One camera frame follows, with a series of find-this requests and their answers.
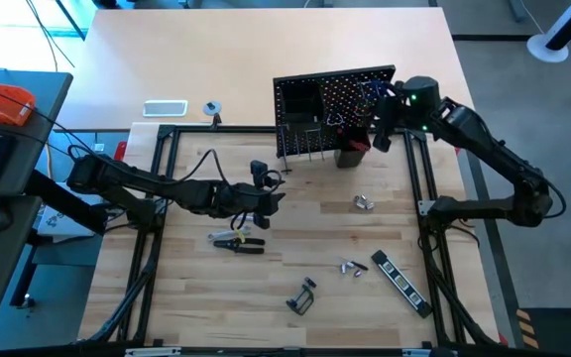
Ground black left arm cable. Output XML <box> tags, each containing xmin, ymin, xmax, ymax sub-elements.
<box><xmin>66</xmin><ymin>143</ymin><xmax>285</xmax><ymax>199</ymax></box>

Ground black right elbow cable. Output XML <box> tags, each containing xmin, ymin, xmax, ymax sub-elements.
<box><xmin>532</xmin><ymin>178</ymin><xmax>568</xmax><ymax>222</ymax></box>

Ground white smartphone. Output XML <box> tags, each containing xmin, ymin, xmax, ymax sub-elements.
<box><xmin>142</xmin><ymin>99</ymin><xmax>189</xmax><ymax>119</ymax></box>

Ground white floor stand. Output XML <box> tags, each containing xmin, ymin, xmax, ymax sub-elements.
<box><xmin>525</xmin><ymin>0</ymin><xmax>571</xmax><ymax>64</ymax></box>

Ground large silver combination wrench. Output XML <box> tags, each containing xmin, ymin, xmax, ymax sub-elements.
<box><xmin>207</xmin><ymin>228</ymin><xmax>254</xmax><ymax>243</ymax></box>

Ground black storage bin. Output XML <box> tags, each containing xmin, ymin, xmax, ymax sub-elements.
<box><xmin>279</xmin><ymin>81</ymin><xmax>325</xmax><ymax>128</ymax></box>

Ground black metal peg board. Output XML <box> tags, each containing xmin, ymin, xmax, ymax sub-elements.
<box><xmin>272</xmin><ymin>63</ymin><xmax>398</xmax><ymax>176</ymax></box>

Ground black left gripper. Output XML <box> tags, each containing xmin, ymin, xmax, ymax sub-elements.
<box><xmin>215</xmin><ymin>180</ymin><xmax>287</xmax><ymax>231</ymax></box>

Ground black tool holder cup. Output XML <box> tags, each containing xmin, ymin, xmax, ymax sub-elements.
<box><xmin>333</xmin><ymin>124</ymin><xmax>372</xmax><ymax>174</ymax></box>

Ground chrome curved wire hook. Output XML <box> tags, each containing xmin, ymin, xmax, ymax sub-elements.
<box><xmin>356</xmin><ymin>83</ymin><xmax>380</xmax><ymax>120</ymax></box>

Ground white paper sheet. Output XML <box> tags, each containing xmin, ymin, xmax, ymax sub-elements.
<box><xmin>36</xmin><ymin>195</ymin><xmax>100</xmax><ymax>238</ymax></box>

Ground black spirit level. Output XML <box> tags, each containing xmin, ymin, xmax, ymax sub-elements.
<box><xmin>370</xmin><ymin>249</ymin><xmax>434</xmax><ymax>319</ymax></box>

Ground black wire stripper pliers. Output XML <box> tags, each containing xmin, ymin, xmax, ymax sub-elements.
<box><xmin>212</xmin><ymin>236</ymin><xmax>268</xmax><ymax>256</ymax></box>

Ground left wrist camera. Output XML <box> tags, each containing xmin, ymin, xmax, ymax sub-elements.
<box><xmin>249</xmin><ymin>159</ymin><xmax>271</xmax><ymax>190</ymax></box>

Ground white bracket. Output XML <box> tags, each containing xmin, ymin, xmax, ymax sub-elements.
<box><xmin>124</xmin><ymin>346</ymin><xmax>183</xmax><ymax>357</ymax></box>
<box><xmin>400</xmin><ymin>347</ymin><xmax>460</xmax><ymax>357</ymax></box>

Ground yellow black hazard tape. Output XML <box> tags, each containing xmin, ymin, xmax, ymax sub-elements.
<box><xmin>514</xmin><ymin>307</ymin><xmax>541</xmax><ymax>351</ymax></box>

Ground light wooden table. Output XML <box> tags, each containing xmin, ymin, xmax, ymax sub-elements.
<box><xmin>56</xmin><ymin>6</ymin><xmax>481</xmax><ymax>133</ymax></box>

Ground black screw clamp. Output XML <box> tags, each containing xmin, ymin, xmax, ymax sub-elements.
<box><xmin>285</xmin><ymin>277</ymin><xmax>317</xmax><ymax>316</ymax></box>

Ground black aluminium table frame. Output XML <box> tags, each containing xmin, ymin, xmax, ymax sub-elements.
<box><xmin>74</xmin><ymin>122</ymin><xmax>505</xmax><ymax>357</ymax></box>

